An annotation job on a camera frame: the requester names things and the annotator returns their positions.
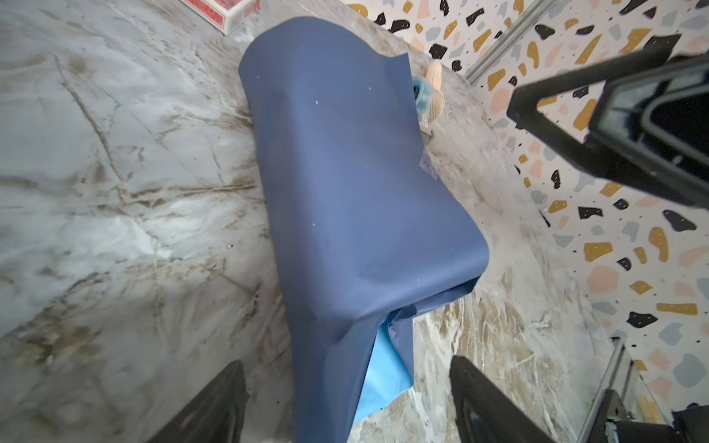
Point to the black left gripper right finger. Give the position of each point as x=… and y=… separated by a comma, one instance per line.
x=483, y=412

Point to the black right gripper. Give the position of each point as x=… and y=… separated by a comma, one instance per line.
x=638, y=119

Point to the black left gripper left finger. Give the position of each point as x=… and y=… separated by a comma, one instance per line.
x=216, y=414

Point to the blue wrapping paper sheet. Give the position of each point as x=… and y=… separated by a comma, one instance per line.
x=366, y=237

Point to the red playing card box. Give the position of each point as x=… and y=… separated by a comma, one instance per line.
x=224, y=15

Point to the beige microphone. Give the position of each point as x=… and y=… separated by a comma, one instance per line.
x=434, y=78

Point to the grey tape dispenser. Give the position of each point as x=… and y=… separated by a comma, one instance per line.
x=424, y=96

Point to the aluminium right corner post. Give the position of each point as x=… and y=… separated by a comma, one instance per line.
x=527, y=19

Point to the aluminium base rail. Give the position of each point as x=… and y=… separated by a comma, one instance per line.
x=615, y=415

